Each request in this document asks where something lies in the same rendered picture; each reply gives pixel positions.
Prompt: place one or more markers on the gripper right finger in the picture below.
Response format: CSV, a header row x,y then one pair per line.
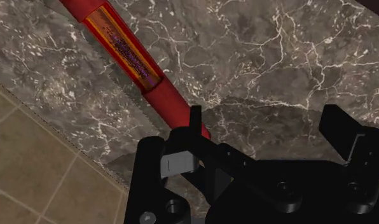
x,y
357,161

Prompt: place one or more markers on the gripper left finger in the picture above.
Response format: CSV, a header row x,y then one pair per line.
x,y
152,173

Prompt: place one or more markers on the red cylinder with orange label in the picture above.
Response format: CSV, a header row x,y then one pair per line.
x,y
130,59

